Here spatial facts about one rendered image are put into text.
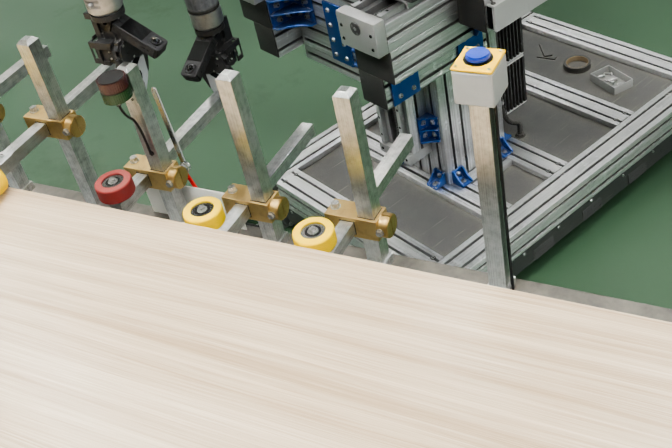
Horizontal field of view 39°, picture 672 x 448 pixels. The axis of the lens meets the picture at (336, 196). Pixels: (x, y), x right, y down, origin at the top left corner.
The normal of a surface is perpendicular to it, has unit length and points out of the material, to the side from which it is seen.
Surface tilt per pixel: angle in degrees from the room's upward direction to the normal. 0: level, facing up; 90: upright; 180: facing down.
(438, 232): 0
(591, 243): 0
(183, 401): 0
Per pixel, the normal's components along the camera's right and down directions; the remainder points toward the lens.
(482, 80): -0.44, 0.61
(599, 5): -0.18, -0.77
